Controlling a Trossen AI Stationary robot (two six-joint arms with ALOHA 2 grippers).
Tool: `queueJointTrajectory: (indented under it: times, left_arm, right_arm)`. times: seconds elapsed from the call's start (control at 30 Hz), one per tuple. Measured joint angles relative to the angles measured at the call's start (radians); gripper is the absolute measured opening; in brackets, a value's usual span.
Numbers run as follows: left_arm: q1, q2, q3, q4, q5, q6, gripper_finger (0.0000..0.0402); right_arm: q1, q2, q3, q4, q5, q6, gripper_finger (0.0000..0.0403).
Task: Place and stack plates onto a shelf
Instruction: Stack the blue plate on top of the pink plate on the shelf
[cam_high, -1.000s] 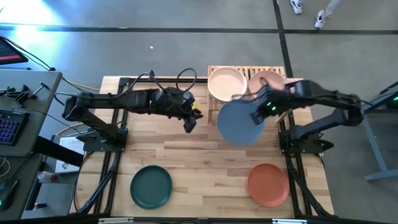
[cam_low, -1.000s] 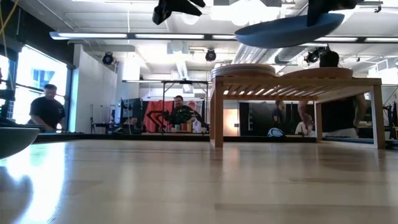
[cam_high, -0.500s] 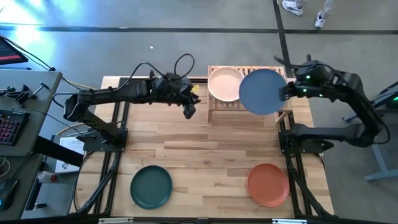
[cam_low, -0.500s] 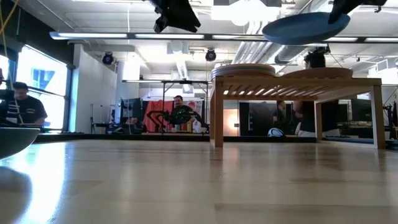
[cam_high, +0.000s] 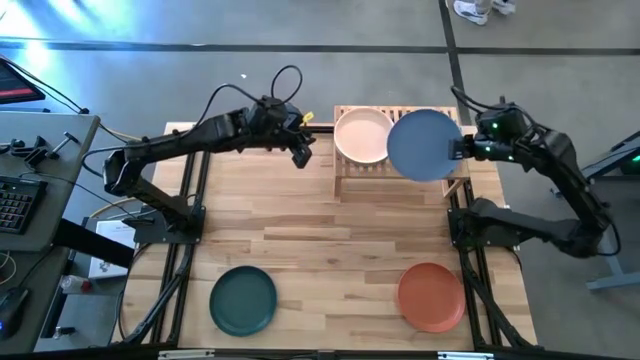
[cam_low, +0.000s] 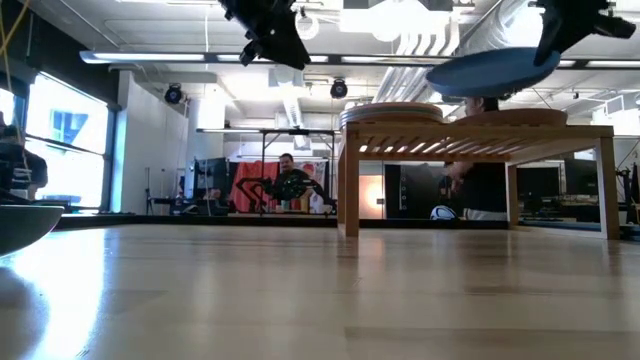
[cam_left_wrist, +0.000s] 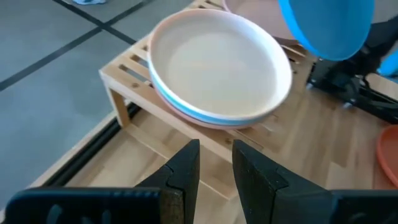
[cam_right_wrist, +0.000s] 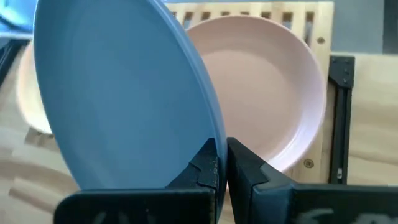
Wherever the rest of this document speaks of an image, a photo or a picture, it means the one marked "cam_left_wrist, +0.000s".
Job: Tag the orange plate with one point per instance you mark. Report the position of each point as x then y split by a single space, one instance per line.
388 149

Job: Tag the pale pink plate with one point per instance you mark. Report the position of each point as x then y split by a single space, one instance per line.
261 18

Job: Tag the wooden slatted shelf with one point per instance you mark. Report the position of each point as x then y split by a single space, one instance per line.
133 81

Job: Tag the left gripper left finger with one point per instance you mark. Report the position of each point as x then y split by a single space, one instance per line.
186 168

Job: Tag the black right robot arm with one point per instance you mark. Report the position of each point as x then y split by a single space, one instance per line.
357 68

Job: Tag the cream plate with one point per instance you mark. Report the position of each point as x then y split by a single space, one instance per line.
217 68

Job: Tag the person's shoe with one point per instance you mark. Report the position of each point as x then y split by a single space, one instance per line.
88 2

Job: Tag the blue plate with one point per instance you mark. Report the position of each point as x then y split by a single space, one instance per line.
329 28

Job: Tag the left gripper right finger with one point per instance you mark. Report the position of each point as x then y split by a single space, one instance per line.
255 180

